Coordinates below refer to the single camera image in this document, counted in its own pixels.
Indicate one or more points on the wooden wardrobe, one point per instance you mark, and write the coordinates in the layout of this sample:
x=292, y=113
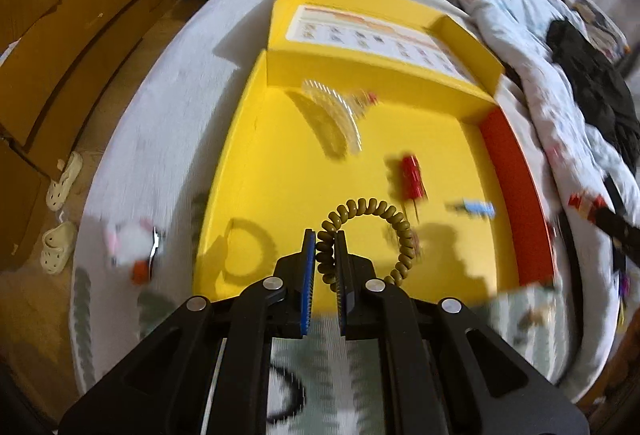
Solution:
x=75, y=40

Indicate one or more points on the white rabbit plush hair clip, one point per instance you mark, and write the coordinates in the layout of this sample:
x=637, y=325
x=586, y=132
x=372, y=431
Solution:
x=130, y=245

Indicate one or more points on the yellow cardboard box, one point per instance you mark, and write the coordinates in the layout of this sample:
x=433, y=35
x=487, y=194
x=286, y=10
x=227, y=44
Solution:
x=280, y=165

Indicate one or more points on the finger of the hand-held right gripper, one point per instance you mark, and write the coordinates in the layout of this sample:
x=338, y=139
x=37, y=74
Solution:
x=620, y=226

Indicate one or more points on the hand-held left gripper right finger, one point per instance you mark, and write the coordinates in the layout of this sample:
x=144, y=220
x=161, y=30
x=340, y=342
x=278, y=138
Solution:
x=341, y=285

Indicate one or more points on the small blue hair clip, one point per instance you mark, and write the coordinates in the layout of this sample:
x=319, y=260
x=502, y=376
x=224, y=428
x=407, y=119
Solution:
x=477, y=207

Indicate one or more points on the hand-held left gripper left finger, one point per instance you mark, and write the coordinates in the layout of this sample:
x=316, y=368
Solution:
x=309, y=285

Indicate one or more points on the small clear star hair clip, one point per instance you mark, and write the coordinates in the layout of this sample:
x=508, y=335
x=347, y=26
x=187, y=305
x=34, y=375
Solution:
x=365, y=99

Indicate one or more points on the red santa hat hair clip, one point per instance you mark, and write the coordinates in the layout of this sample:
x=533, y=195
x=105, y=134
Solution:
x=582, y=204

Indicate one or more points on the cream slipper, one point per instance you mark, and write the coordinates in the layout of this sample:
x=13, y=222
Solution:
x=55, y=247
x=62, y=182

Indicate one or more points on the bed with leaf pattern sheet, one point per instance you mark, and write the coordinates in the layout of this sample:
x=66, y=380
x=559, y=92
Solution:
x=165, y=115

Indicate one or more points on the clear pearl hair claw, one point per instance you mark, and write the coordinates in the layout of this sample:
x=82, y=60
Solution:
x=330, y=115

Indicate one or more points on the black garment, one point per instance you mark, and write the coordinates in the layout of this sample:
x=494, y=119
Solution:
x=595, y=80

